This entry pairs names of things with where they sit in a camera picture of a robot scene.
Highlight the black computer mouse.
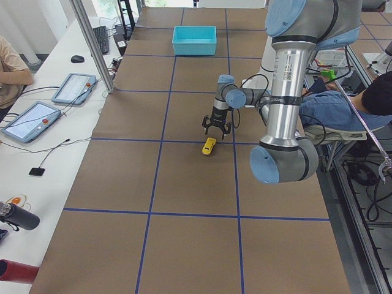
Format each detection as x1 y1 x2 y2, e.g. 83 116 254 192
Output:
70 55 85 64

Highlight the far teach pendant tablet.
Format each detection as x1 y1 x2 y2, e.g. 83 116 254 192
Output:
51 73 97 105

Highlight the person in blue shirt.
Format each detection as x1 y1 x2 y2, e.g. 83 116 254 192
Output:
300 72 391 131

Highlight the egg shaped coaster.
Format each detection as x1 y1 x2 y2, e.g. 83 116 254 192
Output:
6 194 31 210

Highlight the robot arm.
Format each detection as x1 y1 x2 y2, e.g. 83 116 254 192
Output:
202 1 363 184

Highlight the red cylinder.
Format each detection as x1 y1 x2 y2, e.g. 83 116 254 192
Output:
1 259 39 284

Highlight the teach pendant tablet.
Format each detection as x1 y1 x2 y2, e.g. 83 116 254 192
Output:
1 101 61 143
51 73 97 105

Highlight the brown paper table cover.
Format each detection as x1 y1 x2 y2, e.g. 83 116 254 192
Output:
31 8 350 293

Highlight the black water bottle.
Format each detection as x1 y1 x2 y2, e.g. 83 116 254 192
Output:
1 202 40 231

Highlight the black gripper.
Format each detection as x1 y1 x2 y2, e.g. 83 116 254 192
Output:
202 107 232 140

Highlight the light blue plastic bin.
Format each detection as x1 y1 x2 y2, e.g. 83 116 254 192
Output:
172 26 217 56

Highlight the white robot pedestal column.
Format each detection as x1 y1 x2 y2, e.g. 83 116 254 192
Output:
244 36 276 94

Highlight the small black pad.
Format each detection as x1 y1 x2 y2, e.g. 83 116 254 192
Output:
29 167 45 176

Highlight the green object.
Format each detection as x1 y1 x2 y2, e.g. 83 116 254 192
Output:
320 69 336 81

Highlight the black keyboard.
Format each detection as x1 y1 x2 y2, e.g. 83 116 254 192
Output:
92 26 110 55

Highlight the yellow beetle toy car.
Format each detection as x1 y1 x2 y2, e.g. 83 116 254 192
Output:
202 137 216 156

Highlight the person in beige shirt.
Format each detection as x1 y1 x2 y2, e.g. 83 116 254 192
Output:
1 36 33 116

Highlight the near teach pendant tablet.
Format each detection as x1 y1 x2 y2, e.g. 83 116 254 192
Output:
1 101 61 143

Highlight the aluminium frame post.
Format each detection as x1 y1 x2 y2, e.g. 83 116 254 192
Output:
69 0 114 94

